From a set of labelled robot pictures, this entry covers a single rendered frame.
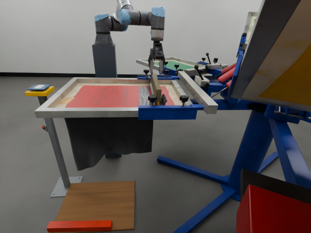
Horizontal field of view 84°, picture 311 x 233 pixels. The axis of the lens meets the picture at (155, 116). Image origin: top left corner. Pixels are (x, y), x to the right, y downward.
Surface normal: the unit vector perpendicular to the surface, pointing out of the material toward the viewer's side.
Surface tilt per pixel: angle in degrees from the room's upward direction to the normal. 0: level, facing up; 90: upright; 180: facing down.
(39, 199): 0
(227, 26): 90
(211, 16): 90
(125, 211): 0
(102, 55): 90
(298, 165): 0
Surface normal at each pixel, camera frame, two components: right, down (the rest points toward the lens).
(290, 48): -0.25, 0.97
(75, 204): 0.04, -0.88
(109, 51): 0.16, 0.47
